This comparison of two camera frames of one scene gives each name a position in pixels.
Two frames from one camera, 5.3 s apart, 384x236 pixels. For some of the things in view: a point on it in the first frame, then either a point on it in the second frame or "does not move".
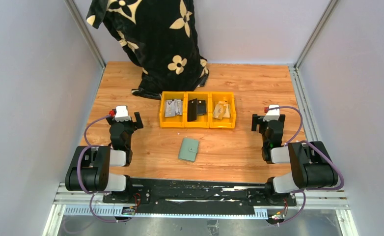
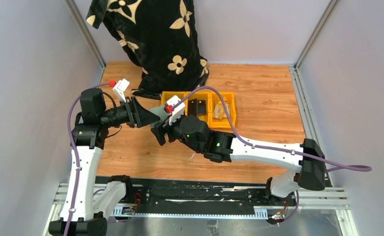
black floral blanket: [160, 37] does not move
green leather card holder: [188, 149] to [160, 111]
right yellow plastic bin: [229, 123] does not move
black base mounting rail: [200, 192] does not move
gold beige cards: [222, 110] does not move
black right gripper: [258, 119] to [159, 131]
